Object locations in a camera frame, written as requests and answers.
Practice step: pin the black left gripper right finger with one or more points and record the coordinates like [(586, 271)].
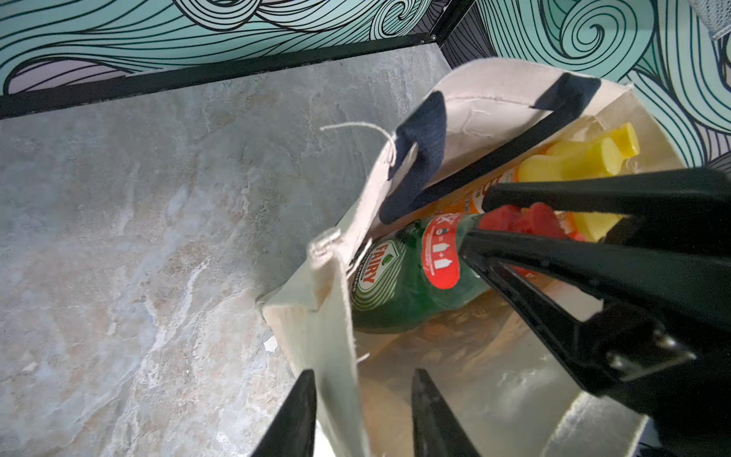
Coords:
[(436, 430)]

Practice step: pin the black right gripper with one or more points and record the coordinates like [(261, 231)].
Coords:
[(661, 343)]

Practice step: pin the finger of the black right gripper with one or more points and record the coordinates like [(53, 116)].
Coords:
[(695, 193)]

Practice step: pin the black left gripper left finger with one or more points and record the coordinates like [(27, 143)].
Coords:
[(292, 431)]

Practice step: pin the orange bottle yellow cap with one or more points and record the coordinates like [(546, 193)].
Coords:
[(562, 162), (624, 138), (592, 227)]

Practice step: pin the cream canvas shopping bag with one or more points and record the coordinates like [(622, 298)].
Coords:
[(508, 392)]

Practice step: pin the dark green bottle red cap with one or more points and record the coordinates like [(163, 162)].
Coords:
[(414, 273)]

